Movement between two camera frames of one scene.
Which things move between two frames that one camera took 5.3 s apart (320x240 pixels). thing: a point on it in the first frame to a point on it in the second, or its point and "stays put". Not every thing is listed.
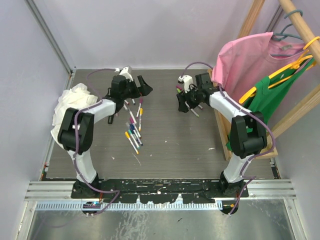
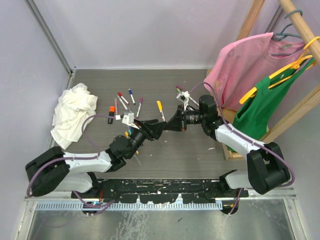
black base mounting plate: [155, 191] stays put
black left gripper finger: [144, 84] to [148, 121]
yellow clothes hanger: [307, 55] stays put
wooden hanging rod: [302, 27] stays put
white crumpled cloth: [77, 97] stays put
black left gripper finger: [146, 89] to [157, 129]
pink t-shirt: [242, 63] stays put
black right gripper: [182, 97] to [177, 122]
